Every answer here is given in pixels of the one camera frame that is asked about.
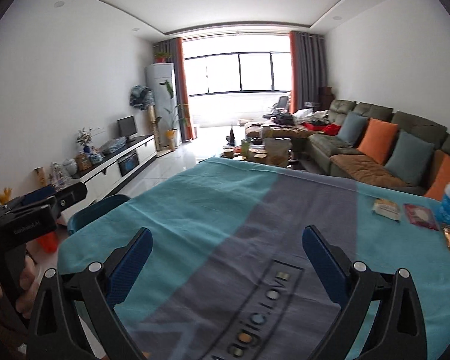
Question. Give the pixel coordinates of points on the white standing air conditioner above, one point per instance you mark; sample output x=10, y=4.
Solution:
x=160, y=77

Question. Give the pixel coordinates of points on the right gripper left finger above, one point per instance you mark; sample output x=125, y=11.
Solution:
x=55, y=328

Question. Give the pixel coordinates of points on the green sectional sofa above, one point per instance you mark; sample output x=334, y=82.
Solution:
x=322, y=145

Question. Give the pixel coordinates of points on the blue cushion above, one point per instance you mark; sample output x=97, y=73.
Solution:
x=409, y=158
x=352, y=128

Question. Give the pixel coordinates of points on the left orange grey curtain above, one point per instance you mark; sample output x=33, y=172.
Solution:
x=171, y=51

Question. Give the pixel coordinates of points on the brown seat pad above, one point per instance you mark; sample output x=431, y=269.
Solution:
x=364, y=169

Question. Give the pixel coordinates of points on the person's left hand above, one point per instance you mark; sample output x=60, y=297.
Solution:
x=12, y=330

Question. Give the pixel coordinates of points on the orange cushion near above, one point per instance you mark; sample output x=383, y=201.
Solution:
x=441, y=171

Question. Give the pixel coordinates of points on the blue cushion near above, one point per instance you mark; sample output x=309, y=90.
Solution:
x=409, y=158

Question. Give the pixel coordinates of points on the brown ottoman bench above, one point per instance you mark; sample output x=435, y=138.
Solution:
x=265, y=129

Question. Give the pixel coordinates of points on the orange grey curtain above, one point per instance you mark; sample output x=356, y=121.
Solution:
x=171, y=51
x=309, y=68

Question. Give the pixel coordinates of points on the maroon snack packet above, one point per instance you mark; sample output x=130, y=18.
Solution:
x=420, y=216

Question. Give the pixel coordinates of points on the blue cushion far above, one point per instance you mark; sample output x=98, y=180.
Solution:
x=352, y=128

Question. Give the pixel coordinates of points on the orange cushion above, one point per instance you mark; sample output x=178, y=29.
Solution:
x=378, y=140
x=441, y=171

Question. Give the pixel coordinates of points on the flower vase on cabinet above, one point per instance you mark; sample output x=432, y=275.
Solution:
x=84, y=139

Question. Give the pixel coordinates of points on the tall green potted plant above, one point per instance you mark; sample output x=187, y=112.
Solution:
x=168, y=110

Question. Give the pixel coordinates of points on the black framed window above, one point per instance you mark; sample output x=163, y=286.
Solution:
x=239, y=72

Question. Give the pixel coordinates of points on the white yellow snack packet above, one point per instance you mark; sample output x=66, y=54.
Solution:
x=387, y=209

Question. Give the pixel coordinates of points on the cluttered coffee table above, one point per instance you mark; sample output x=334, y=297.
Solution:
x=278, y=152

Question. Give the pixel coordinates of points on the small black monitor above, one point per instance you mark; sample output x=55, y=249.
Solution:
x=127, y=127

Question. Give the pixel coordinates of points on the teal grey tablecloth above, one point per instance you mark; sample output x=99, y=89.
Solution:
x=228, y=277

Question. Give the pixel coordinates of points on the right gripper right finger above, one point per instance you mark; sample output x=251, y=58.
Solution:
x=398, y=329

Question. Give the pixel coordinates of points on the covered standing fan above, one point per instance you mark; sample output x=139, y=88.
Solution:
x=142, y=98

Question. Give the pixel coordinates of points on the white black TV cabinet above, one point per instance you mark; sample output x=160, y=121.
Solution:
x=107, y=178

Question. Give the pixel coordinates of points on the right orange grey curtain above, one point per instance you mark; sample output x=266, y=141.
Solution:
x=309, y=68

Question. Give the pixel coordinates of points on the orange plastic bag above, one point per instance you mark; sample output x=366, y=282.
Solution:
x=48, y=242

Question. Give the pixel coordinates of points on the orange cushion far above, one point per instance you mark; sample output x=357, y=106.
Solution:
x=378, y=140

